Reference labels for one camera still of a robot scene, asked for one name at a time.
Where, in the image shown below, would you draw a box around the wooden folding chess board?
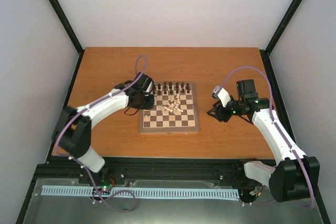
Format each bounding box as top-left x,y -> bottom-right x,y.
139,81 -> 200,133

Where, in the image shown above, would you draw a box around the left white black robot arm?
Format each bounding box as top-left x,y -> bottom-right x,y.
53,77 -> 154,184

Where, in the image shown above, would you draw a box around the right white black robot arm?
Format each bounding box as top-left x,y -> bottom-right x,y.
207,79 -> 320,202

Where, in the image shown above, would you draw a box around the dark chess pieces row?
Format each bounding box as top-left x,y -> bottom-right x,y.
151,81 -> 193,95

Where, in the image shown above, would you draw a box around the pile of white chess pieces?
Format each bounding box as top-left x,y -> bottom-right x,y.
161,94 -> 184,115

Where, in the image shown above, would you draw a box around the left controller circuit board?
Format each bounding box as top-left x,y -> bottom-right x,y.
93,174 -> 116,194

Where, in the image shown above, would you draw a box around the right controller wiring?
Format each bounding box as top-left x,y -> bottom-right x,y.
248,184 -> 265,198

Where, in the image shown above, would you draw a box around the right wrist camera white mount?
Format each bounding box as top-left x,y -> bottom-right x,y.
212,86 -> 231,108

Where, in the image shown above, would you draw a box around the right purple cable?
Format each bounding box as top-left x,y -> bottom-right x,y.
217,66 -> 316,209

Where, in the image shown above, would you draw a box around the purple cable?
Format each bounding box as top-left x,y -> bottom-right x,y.
54,55 -> 148,180
217,66 -> 316,209

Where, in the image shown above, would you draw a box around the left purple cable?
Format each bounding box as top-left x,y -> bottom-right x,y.
54,55 -> 148,180

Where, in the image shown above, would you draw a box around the black aluminium frame rail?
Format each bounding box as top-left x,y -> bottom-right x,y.
33,157 -> 258,188

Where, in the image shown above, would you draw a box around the light blue cable duct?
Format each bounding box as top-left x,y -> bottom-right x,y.
40,185 -> 239,201

